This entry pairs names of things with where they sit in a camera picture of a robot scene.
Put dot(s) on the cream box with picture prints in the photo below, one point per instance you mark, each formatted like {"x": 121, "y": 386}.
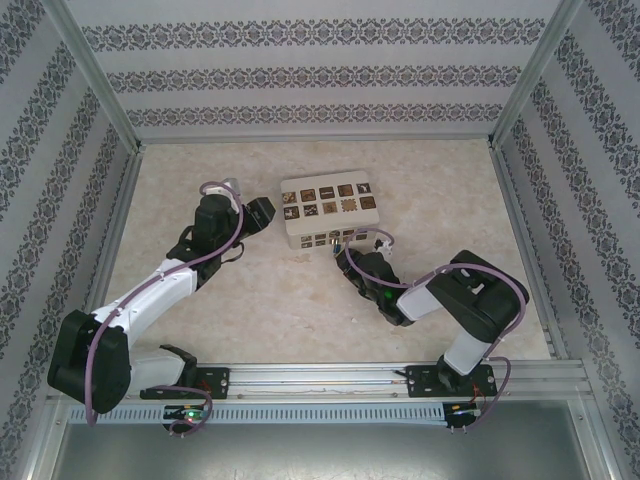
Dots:
{"x": 325, "y": 210}

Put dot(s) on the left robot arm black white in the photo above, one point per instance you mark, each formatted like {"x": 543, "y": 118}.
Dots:
{"x": 150, "y": 295}

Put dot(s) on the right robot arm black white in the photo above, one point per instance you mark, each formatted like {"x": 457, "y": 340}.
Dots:
{"x": 470, "y": 345}

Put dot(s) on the circuit board with yellow part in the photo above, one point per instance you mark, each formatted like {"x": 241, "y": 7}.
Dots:
{"x": 462, "y": 410}

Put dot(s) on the grey metal sheet panel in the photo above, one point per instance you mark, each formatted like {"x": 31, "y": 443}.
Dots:
{"x": 320, "y": 450}

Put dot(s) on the circuit board with green light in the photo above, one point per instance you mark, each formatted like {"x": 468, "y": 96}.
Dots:
{"x": 187, "y": 413}

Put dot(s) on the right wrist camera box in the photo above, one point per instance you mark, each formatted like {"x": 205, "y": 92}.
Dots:
{"x": 384, "y": 246}

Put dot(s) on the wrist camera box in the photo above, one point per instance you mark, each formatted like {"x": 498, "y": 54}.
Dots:
{"x": 384, "y": 246}
{"x": 227, "y": 186}

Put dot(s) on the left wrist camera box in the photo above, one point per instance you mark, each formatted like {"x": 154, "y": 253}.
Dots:
{"x": 227, "y": 186}

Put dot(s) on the aluminium side rail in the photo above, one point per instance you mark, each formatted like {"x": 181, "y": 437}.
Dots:
{"x": 511, "y": 200}
{"x": 116, "y": 225}

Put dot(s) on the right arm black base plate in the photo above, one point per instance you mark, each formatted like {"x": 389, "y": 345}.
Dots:
{"x": 420, "y": 382}

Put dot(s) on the horizontal aluminium mounting rail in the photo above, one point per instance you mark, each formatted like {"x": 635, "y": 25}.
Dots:
{"x": 310, "y": 375}

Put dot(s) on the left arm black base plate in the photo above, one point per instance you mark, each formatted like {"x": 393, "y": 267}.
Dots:
{"x": 217, "y": 382}

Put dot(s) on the aluminium frame post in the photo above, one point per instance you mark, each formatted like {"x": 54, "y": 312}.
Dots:
{"x": 95, "y": 75}
{"x": 530, "y": 75}

